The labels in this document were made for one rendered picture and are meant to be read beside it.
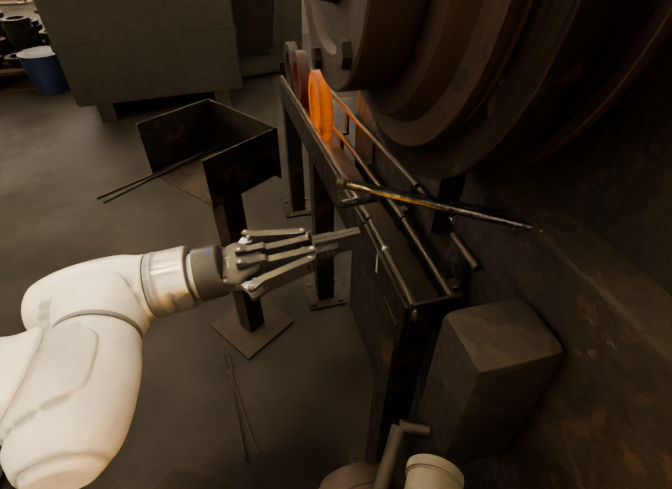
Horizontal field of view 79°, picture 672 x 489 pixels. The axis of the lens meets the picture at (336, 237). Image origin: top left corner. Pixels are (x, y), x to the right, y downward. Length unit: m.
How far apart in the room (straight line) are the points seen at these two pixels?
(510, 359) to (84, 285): 0.49
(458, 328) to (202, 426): 0.98
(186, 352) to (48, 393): 0.99
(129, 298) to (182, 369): 0.87
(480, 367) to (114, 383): 0.36
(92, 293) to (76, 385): 0.13
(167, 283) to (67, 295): 0.11
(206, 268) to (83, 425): 0.22
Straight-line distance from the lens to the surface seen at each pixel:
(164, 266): 0.57
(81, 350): 0.50
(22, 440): 0.48
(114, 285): 0.57
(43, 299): 0.62
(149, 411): 1.38
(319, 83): 1.08
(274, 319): 1.45
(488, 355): 0.43
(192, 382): 1.38
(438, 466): 0.48
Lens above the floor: 1.14
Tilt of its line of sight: 40 degrees down
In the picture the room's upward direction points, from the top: straight up
